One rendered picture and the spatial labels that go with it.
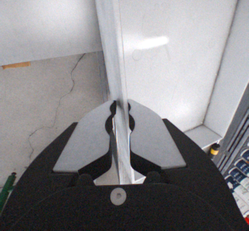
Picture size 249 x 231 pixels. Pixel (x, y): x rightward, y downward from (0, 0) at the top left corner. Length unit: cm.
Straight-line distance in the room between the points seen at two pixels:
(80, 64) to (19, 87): 50
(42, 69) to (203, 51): 108
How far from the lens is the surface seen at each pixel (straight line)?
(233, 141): 84
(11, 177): 183
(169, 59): 18
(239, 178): 96
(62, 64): 112
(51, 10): 27
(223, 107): 29
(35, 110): 130
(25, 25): 28
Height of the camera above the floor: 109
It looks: 56 degrees down
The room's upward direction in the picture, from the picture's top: 147 degrees clockwise
